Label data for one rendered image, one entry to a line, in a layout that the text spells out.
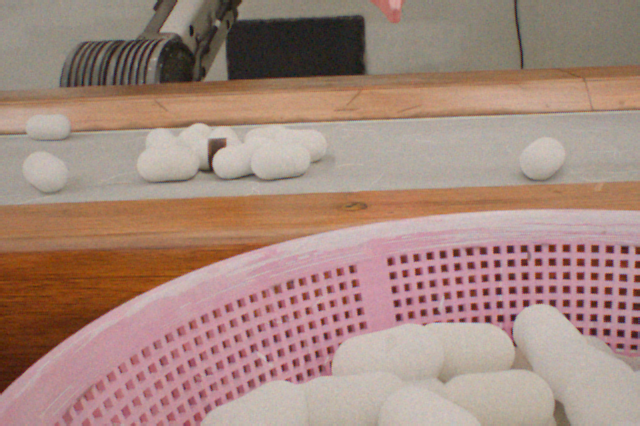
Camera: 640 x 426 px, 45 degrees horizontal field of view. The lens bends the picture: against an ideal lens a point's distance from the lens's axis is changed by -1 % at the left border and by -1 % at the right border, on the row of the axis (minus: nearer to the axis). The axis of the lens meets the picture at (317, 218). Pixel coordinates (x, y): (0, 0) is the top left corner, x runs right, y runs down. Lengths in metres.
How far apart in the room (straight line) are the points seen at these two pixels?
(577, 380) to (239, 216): 0.14
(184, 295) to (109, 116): 0.45
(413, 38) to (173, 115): 1.94
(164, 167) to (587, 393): 0.30
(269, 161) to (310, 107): 0.20
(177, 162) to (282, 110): 0.20
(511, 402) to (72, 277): 0.16
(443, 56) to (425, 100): 1.91
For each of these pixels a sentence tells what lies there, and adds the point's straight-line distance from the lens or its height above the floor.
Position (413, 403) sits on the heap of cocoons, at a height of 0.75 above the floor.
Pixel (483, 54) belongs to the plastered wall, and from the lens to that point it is 2.56.
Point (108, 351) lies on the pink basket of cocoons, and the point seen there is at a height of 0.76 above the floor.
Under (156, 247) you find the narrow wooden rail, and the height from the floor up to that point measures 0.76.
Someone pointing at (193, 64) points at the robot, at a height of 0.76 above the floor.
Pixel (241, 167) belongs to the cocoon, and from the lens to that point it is 0.45.
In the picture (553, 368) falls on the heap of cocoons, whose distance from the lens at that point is 0.24.
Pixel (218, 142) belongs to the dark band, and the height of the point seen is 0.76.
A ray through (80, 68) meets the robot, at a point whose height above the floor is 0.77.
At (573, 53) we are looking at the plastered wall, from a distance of 2.62.
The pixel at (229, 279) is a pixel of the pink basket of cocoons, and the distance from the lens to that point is 0.23.
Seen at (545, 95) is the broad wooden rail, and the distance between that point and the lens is 0.66.
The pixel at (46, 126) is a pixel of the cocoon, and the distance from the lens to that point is 0.62.
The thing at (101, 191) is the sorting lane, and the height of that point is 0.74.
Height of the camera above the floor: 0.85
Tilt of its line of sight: 17 degrees down
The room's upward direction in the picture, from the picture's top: 2 degrees counter-clockwise
